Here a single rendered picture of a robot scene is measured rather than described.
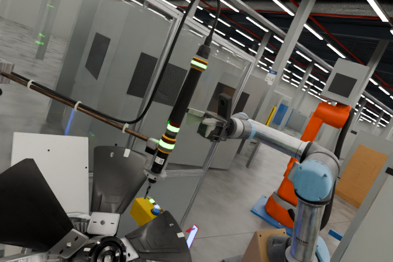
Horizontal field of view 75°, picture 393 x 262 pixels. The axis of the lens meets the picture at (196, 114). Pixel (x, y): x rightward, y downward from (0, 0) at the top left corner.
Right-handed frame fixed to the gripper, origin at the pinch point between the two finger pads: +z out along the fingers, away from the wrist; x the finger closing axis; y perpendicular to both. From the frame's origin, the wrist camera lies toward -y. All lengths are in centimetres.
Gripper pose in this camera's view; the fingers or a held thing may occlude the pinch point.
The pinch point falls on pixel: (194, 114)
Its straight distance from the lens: 78.8
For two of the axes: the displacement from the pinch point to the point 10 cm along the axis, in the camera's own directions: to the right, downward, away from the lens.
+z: -6.5, -1.4, -7.4
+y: -3.8, 9.1, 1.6
